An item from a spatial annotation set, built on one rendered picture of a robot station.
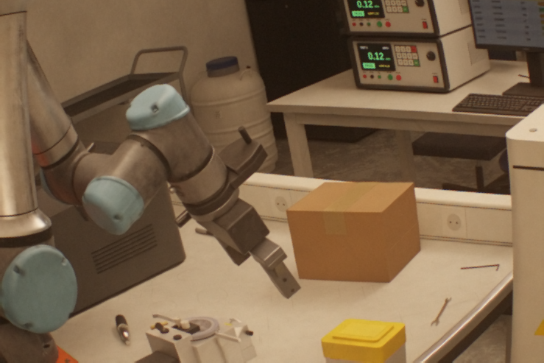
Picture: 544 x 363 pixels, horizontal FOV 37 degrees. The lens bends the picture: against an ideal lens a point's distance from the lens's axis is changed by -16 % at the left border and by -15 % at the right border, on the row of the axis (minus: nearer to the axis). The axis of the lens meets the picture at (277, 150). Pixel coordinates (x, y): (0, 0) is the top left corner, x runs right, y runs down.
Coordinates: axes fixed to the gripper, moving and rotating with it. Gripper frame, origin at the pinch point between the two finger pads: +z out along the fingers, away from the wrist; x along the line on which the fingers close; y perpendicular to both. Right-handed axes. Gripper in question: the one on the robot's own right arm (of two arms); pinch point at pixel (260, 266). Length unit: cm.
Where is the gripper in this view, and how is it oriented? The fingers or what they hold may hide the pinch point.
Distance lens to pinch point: 132.2
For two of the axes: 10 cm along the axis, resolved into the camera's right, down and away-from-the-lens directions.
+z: 4.4, 7.3, 5.3
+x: 5.3, 2.6, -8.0
